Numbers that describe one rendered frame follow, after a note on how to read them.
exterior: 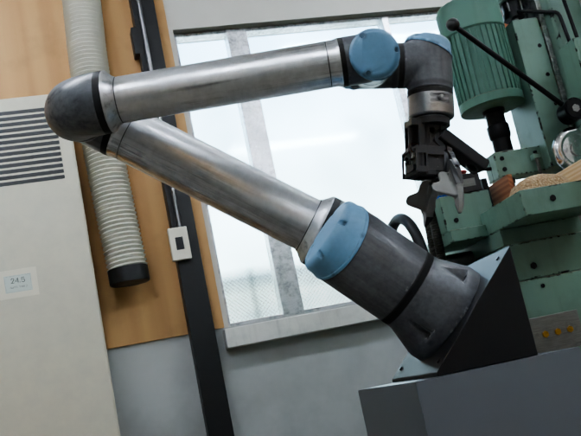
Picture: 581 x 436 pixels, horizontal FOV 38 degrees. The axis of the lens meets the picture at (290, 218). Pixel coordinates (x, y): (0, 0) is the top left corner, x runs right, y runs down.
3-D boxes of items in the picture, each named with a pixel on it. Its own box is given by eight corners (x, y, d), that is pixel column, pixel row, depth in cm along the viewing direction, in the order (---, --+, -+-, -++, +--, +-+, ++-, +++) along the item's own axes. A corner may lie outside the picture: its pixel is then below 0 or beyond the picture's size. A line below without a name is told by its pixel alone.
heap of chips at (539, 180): (504, 200, 196) (500, 185, 197) (558, 191, 199) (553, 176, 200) (520, 190, 188) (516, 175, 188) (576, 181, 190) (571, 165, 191)
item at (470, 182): (425, 208, 221) (420, 189, 222) (464, 202, 223) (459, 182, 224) (442, 196, 208) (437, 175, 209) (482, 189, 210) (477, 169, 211)
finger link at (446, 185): (436, 212, 152) (422, 178, 159) (465, 214, 154) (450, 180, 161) (442, 199, 150) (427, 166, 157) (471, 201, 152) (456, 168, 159)
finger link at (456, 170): (449, 195, 157) (435, 166, 163) (457, 196, 158) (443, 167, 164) (457, 177, 154) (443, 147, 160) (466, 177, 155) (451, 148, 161)
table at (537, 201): (405, 269, 241) (400, 249, 243) (501, 251, 248) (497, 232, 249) (487, 222, 183) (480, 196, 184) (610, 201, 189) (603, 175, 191)
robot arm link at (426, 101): (441, 106, 170) (462, 91, 161) (442, 130, 169) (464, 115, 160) (399, 103, 168) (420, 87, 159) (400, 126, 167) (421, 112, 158)
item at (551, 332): (520, 357, 191) (512, 323, 192) (569, 347, 193) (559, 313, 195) (537, 355, 183) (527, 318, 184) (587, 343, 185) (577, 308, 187)
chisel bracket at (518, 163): (490, 189, 227) (482, 160, 229) (537, 182, 230) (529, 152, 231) (501, 182, 220) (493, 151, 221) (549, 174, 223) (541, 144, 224)
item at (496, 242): (446, 273, 237) (443, 259, 238) (513, 260, 241) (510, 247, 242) (503, 246, 198) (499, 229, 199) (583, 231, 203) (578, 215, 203)
